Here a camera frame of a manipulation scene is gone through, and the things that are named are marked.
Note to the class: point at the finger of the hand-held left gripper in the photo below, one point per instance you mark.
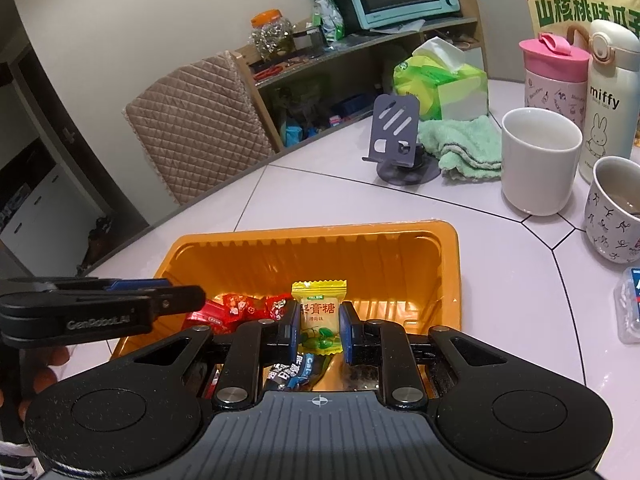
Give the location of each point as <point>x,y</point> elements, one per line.
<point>180,300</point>
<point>135,285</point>

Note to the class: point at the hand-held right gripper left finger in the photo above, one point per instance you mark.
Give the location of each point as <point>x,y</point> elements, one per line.
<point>296,327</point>

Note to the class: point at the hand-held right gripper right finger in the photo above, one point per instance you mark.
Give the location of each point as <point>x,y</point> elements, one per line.
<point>345,330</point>

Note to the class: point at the yellow candy packet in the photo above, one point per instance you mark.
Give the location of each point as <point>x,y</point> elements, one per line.
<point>320,310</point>

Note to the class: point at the large red snack packet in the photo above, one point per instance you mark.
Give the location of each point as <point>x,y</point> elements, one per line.
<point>205,319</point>

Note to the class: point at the green blue snack bar packet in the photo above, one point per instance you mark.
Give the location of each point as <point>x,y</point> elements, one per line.
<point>295,372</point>

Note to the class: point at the orange plastic tray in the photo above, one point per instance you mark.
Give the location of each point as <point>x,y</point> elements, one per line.
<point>300,255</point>

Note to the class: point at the person's left hand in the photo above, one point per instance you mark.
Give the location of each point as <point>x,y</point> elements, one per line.
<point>44,379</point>

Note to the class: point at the white cabinet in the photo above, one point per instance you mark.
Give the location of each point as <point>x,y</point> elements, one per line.
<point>50,205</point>

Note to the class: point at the quilted beige chair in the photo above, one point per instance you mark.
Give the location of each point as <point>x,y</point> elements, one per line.
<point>195,125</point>

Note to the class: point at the dark wooden cabinet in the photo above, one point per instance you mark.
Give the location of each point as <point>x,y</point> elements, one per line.
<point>50,110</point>

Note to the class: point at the blue box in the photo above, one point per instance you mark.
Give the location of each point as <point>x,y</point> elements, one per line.
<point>292,132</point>

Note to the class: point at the grey phone stand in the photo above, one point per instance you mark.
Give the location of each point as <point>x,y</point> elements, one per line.
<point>395,120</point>

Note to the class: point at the green towel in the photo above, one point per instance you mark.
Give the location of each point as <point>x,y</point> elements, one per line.
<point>460,145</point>

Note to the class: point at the white cup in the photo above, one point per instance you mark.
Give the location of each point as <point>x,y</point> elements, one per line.
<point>540,175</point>

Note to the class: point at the green tissue pack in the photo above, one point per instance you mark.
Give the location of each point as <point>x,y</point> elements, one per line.
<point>435,80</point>

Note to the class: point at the clear jar with orange lid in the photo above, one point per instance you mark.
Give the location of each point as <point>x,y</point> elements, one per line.
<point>272,35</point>

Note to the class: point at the clear plastic toothpick box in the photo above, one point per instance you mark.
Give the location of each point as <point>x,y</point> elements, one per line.
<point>630,310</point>

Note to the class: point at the patterned white mug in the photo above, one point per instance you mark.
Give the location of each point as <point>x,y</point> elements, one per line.
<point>612,225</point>

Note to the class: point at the wooden shelf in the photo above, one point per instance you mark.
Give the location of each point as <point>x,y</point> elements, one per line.
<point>350,42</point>

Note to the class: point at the green white snack bag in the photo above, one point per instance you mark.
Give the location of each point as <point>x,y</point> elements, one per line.
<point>327,15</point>

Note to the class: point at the pink tumbler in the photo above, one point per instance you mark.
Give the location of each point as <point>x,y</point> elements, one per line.
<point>550,90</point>

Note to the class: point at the white thermos bottle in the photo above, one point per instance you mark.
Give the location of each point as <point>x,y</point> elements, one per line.
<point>605,110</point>

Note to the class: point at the large green yellow snack bag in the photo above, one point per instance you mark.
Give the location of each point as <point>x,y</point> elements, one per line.
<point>575,10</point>

